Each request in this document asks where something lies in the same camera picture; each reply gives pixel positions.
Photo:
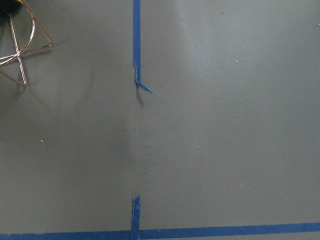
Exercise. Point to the dark green wine bottle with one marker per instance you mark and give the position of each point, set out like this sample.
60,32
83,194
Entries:
8,7

